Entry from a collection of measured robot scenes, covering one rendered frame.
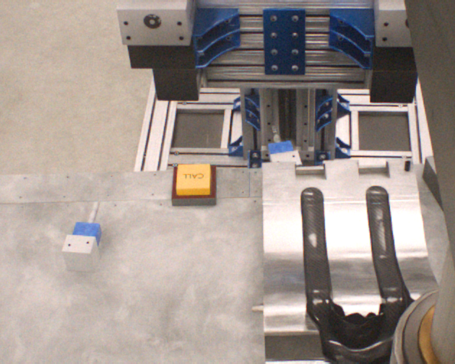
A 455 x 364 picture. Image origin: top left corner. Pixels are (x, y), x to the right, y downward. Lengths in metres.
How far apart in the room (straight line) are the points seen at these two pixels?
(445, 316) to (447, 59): 0.28
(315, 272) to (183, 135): 1.24
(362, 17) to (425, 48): 1.52
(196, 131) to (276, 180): 1.08
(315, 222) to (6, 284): 0.54
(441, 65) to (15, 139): 2.73
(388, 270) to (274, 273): 0.18
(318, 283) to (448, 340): 0.84
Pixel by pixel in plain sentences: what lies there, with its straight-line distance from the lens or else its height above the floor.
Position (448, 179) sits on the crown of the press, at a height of 1.82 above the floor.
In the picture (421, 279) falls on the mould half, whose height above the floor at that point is 0.92.
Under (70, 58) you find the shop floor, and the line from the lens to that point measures 3.25.
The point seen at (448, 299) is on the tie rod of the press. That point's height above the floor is 1.61.
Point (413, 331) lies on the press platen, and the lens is 0.60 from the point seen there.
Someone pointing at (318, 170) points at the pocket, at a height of 0.87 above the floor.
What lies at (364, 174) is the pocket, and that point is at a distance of 1.60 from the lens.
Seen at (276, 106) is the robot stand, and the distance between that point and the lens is 2.24.
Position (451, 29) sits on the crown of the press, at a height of 1.86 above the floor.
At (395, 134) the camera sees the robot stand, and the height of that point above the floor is 0.21.
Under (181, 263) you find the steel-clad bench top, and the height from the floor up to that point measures 0.80.
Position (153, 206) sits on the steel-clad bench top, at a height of 0.80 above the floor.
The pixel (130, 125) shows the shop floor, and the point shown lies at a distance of 2.96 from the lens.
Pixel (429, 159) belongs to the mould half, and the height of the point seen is 0.86.
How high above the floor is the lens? 2.04
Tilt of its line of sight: 48 degrees down
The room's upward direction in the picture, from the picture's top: 5 degrees counter-clockwise
